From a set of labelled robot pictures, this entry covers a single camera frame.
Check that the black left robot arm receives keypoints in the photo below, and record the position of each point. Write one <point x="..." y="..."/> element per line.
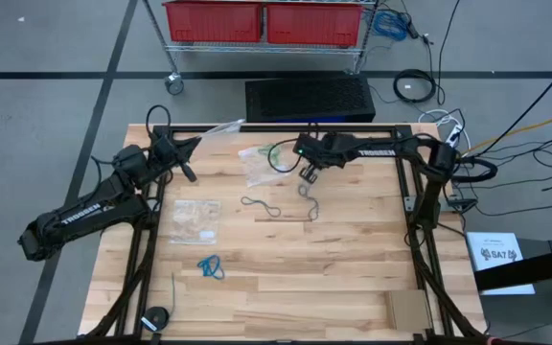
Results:
<point x="79" y="218"/>

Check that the grey metal cart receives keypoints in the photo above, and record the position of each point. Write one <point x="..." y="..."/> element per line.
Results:
<point x="520" y="316"/>

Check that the white power strip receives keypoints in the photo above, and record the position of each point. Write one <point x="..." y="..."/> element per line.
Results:
<point x="454" y="135"/>

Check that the green rubber band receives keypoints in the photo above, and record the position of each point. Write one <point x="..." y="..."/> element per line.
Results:
<point x="276" y="152"/>
<point x="264" y="149"/>

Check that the black aluminium table frame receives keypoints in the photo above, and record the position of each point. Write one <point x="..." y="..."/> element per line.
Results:
<point x="281" y="128"/>

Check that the red plastic bin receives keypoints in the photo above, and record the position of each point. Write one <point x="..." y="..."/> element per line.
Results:
<point x="314" y="26"/>
<point x="213" y="24"/>

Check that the clear plastic zip bag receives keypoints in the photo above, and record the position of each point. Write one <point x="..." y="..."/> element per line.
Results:
<point x="257" y="167"/>
<point x="194" y="223"/>
<point x="225" y="128"/>

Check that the black power adapter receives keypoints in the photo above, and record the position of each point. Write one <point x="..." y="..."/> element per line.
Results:
<point x="463" y="203"/>

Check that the brown cardboard box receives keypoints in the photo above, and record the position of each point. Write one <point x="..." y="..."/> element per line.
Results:
<point x="407" y="310"/>

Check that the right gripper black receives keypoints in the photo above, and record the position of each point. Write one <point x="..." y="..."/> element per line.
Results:
<point x="324" y="151"/>

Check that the thick blue rubber band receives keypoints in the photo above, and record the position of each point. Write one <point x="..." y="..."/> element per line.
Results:
<point x="204" y="263"/>
<point x="219" y="273"/>

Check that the thin teal rubber band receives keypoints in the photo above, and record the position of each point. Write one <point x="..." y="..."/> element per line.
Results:
<point x="317" y="206"/>
<point x="269" y="208"/>

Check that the black perforated metal case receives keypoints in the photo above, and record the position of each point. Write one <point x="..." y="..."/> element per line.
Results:
<point x="309" y="98"/>

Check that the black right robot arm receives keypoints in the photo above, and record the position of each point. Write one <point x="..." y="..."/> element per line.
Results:
<point x="376" y="152"/>

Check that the black beam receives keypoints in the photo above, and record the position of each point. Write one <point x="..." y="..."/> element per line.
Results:
<point x="535" y="268"/>

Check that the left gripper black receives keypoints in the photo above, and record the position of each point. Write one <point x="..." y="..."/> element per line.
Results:
<point x="166" y="151"/>

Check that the white printed paper sign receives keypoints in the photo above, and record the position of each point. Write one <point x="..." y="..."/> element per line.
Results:
<point x="496" y="273"/>

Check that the black tape roll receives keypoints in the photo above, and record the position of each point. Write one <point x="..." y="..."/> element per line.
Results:
<point x="161" y="311"/>

